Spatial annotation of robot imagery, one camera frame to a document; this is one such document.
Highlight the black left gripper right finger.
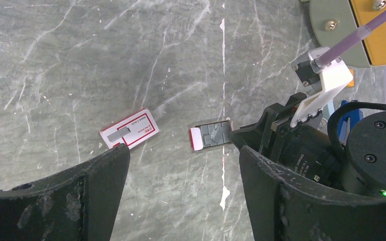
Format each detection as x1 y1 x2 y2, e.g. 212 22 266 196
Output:
239 146 386 240

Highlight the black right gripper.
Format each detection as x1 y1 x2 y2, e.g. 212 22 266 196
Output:
230 98 386 197

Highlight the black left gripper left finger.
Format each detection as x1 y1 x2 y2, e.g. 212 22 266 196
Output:
0 144 130 240

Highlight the red white staple box sleeve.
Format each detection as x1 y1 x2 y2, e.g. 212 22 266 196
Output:
99 108 160 149

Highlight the light blue white stapler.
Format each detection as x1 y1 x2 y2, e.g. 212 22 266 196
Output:
319 100 335 129

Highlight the cream round drawer cabinet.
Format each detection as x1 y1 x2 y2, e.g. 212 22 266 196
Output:
306 1 386 68

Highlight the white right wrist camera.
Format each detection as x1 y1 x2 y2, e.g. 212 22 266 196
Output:
290 47 353 128

